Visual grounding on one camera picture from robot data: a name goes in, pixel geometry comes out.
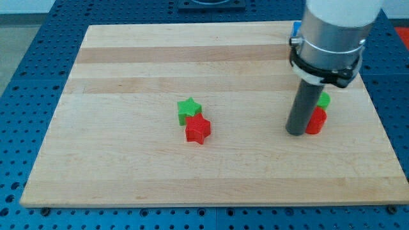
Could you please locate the red cylinder block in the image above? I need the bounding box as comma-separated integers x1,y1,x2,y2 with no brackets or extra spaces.
305,107,327,135

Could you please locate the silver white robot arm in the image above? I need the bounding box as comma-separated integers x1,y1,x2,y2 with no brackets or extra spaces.
289,0,383,88

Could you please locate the blue block behind arm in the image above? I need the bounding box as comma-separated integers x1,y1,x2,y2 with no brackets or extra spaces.
291,21,302,36

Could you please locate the red star block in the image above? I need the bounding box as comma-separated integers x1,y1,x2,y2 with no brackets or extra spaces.
185,113,211,144

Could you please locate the green star block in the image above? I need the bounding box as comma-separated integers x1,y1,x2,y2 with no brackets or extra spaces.
177,97,202,126

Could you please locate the wooden board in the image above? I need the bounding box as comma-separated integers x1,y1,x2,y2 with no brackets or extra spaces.
20,21,408,208

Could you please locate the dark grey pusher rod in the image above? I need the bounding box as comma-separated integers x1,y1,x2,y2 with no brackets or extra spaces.
285,80,324,136

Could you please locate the green cylinder block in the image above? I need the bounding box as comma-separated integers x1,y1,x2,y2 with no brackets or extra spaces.
316,91,331,111

